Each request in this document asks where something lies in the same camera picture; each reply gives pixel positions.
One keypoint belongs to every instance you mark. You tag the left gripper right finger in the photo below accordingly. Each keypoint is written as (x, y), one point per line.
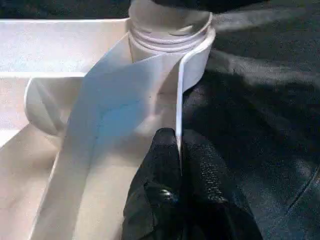
(215, 200)

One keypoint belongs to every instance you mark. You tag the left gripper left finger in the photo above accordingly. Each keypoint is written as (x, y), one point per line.
(157, 190)

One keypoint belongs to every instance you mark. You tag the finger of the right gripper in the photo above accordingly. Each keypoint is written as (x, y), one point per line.
(185, 5)

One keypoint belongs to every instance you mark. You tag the white plastic table leg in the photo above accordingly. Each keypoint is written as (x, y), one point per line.
(160, 25)

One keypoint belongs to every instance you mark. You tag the white plastic table top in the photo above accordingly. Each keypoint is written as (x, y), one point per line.
(75, 50)

